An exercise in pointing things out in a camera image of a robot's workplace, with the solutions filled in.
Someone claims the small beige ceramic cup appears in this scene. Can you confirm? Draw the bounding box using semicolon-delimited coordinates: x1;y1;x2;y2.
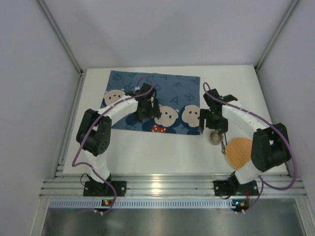
209;130;223;146

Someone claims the blue cartoon placemat cloth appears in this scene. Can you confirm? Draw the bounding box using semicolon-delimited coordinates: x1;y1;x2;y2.
101;71;200;135

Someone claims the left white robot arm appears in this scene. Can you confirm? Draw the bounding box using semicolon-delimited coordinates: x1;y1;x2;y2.
71;83;160;184

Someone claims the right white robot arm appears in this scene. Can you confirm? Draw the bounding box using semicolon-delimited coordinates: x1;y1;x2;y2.
199;89;293;187

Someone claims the orange woven round coaster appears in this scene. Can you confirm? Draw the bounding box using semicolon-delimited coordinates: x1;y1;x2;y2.
225;137;252;170

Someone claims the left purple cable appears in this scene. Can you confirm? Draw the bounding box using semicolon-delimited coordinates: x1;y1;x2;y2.
71;76;156;212

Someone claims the purple cable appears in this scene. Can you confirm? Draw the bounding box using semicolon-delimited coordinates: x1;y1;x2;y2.
71;76;156;212
202;82;299;212

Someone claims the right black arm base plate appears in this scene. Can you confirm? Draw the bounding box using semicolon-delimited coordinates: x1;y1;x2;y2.
213;180;259;198

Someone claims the left aluminium corner post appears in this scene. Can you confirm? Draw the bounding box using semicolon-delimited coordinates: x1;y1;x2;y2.
36;0;83;74

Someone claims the aluminium corner post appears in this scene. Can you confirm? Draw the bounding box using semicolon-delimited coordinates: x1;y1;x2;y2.
36;0;83;74
254;0;301;73

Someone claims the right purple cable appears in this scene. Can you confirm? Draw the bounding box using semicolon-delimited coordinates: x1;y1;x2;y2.
202;82;299;212

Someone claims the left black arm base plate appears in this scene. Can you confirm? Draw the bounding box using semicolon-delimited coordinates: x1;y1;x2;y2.
83;179;127;197

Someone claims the aluminium mounting rail frame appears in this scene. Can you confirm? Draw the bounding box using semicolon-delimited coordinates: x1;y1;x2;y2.
39;144;306;198

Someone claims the perforated metal cable strip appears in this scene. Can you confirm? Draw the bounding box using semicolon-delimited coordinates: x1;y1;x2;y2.
49;198;249;209

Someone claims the right aluminium corner post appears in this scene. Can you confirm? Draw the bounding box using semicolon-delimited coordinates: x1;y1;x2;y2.
254;0;301;73

